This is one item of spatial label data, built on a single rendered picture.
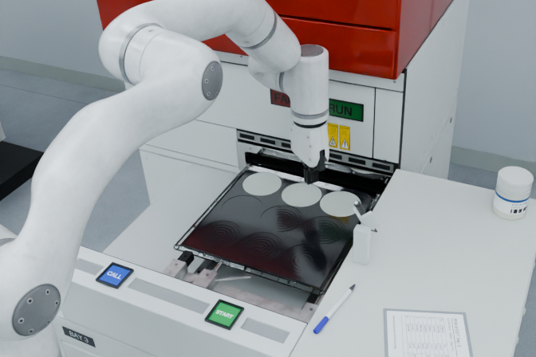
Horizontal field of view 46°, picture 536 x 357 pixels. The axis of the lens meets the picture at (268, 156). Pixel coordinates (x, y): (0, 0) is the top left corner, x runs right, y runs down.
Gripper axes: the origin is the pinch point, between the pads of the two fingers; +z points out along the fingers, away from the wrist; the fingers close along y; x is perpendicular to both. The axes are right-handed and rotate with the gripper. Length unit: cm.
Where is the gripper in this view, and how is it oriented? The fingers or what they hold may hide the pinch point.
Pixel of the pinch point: (311, 174)
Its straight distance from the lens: 149.5
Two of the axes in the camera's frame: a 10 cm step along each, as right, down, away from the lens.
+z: 0.6, 8.3, 5.6
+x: 8.8, -3.0, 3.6
